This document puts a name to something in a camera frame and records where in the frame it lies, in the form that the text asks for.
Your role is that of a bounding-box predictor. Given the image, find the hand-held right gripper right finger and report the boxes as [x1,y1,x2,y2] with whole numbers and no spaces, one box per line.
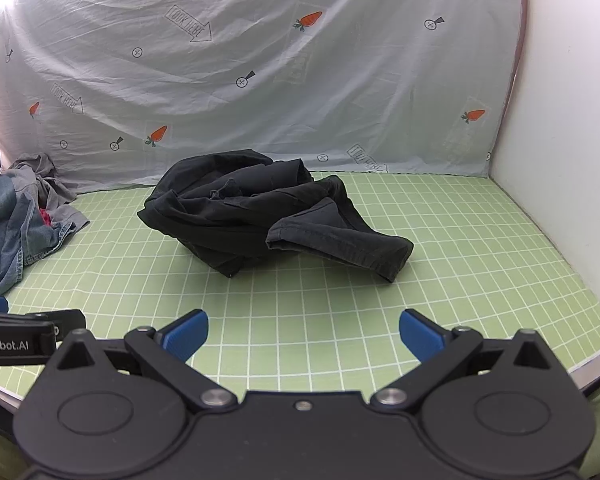
[371,309,551,412]

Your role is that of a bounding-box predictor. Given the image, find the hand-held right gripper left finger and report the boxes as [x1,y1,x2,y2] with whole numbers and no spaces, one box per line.
[55,309,238,412]

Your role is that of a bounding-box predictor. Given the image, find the black pants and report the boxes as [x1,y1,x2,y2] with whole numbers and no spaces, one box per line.
[136,149,415,283]

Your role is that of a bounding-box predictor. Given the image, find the blue denim garment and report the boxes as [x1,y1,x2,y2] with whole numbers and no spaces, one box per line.
[0,152,78,297]

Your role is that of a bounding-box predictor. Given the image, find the grey garment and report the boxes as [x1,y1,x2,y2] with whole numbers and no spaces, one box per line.
[7,154,91,233]

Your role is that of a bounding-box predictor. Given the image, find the carrot print grey sheet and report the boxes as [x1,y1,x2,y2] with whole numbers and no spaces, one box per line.
[0,0,528,196]

